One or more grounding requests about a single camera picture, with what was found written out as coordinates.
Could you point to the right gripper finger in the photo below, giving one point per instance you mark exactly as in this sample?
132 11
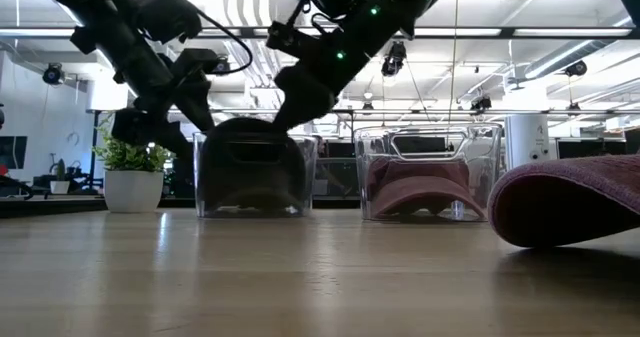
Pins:
290 121

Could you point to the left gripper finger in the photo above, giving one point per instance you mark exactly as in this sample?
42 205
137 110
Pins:
197 112
145 129

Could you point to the clear plastic bin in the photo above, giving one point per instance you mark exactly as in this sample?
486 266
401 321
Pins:
312 177
490 147

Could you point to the maroon cap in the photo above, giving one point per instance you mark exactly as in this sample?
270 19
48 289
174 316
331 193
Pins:
565 202
425 192

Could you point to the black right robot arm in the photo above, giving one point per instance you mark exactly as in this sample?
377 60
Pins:
360 32

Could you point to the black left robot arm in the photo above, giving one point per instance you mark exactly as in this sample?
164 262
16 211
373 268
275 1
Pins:
115 32

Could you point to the black ceiling spotlight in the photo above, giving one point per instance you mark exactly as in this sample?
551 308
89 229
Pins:
394 59
481 103
224 67
576 68
52 73

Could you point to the green plant in white pot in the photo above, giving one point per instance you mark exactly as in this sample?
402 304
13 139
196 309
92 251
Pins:
132 187

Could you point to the small cactus in pot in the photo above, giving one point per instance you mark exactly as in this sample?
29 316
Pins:
59 187

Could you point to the dark monitor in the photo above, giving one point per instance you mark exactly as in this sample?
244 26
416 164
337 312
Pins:
12 152

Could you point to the white round column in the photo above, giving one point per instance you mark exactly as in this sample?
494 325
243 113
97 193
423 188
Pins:
525 142

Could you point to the black overhead light bar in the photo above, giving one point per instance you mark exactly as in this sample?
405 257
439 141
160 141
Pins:
550 32

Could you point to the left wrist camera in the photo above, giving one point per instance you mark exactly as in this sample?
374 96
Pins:
197 62

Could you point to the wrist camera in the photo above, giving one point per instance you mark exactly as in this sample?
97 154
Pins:
287 37
197 62

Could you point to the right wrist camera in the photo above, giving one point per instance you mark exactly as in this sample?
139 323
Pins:
287 37

